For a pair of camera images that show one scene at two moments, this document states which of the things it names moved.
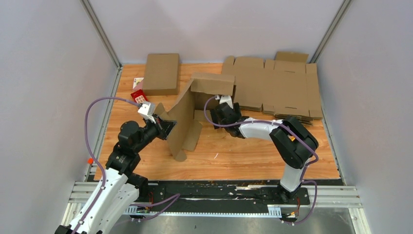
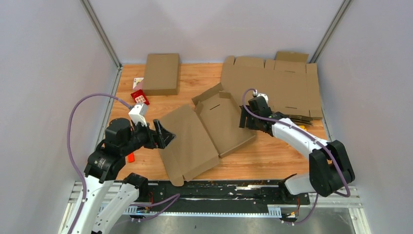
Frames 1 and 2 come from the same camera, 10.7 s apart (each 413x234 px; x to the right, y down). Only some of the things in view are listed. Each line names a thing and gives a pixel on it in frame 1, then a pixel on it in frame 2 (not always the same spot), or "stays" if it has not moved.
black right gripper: [236, 109] -> [245, 114]
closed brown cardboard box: [162, 75] stays
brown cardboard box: [187, 110] -> [214, 128]
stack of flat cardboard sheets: [286, 86] stays
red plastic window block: [139, 96] stays
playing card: [138, 84] stays
